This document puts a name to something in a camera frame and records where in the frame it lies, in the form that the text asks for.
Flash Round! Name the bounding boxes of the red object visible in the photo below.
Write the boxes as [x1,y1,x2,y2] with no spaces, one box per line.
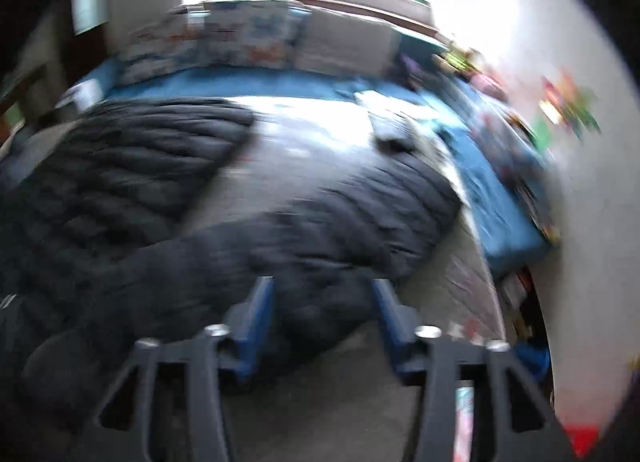
[564,423,602,459]

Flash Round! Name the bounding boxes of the grey star-print mat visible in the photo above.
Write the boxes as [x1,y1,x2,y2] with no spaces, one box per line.
[0,92,506,462]

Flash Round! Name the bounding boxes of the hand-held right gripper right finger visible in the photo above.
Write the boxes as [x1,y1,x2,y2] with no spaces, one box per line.
[371,278,576,462]

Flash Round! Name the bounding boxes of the colourful wall stickers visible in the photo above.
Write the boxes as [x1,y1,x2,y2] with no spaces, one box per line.
[537,72,603,145]

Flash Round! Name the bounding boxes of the white and black cloth item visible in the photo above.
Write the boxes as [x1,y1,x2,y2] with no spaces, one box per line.
[367,102,422,145]

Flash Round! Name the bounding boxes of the plain grey pillow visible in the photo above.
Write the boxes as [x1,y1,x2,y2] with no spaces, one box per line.
[294,8,401,76]

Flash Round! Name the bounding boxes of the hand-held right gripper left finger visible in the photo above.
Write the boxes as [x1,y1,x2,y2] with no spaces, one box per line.
[97,276,277,462]

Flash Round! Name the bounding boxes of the butterfly print pillow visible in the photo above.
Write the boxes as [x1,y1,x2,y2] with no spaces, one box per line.
[122,9,211,82]
[202,0,303,68]

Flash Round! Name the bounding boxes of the black puffer jacket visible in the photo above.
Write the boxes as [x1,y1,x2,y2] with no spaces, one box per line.
[0,96,463,438]

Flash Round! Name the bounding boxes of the purple toy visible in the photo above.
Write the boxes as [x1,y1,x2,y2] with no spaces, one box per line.
[397,52,426,90]

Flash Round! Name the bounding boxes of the blue sofa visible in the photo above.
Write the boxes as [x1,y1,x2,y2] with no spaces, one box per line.
[107,62,551,267]

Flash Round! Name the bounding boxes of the yellow-green plush toy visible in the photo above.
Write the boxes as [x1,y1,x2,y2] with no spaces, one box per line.
[435,44,483,77]

